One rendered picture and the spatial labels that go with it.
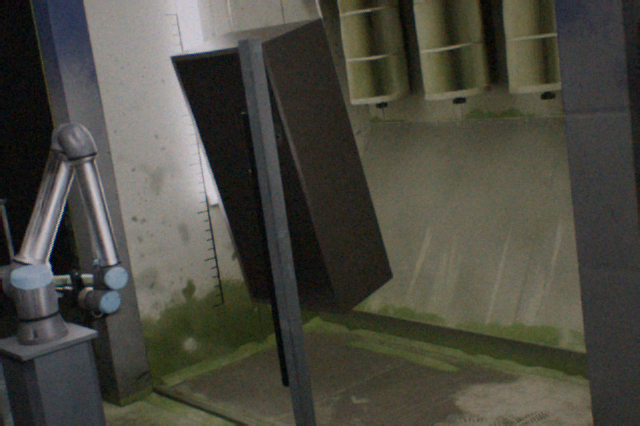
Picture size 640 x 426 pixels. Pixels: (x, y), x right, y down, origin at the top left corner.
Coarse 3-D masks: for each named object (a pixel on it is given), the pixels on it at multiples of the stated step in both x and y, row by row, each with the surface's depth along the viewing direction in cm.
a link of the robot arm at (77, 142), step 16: (64, 128) 367; (80, 128) 367; (64, 144) 365; (80, 144) 362; (80, 160) 362; (80, 176) 365; (96, 176) 367; (80, 192) 369; (96, 192) 367; (96, 208) 368; (96, 224) 369; (96, 240) 371; (112, 240) 373; (112, 256) 373; (112, 272) 372; (112, 288) 373
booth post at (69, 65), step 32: (32, 0) 436; (64, 0) 430; (64, 32) 431; (64, 64) 432; (64, 96) 433; (96, 96) 443; (96, 128) 443; (96, 160) 444; (128, 256) 457; (128, 288) 458; (96, 320) 459; (128, 320) 459; (96, 352) 467; (128, 352) 460; (128, 384) 461
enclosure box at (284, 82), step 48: (192, 48) 409; (288, 48) 373; (192, 96) 415; (240, 96) 434; (288, 96) 374; (336, 96) 393; (240, 144) 435; (288, 144) 432; (336, 144) 394; (240, 192) 436; (288, 192) 447; (336, 192) 395; (240, 240) 437; (336, 240) 396; (336, 288) 397
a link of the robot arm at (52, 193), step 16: (48, 160) 374; (64, 160) 373; (48, 176) 372; (64, 176) 373; (48, 192) 371; (64, 192) 375; (48, 208) 371; (32, 224) 371; (48, 224) 372; (32, 240) 370; (48, 240) 373; (16, 256) 371; (32, 256) 370; (48, 256) 375
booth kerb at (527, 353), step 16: (336, 320) 525; (352, 320) 514; (368, 320) 504; (384, 320) 494; (400, 320) 484; (400, 336) 487; (416, 336) 478; (432, 336) 469; (448, 336) 460; (464, 336) 452; (480, 336) 444; (496, 336) 436; (464, 352) 454; (480, 352) 446; (496, 352) 438; (512, 352) 431; (528, 352) 424; (544, 352) 417; (560, 352) 410; (576, 352) 403; (560, 368) 412; (576, 368) 405
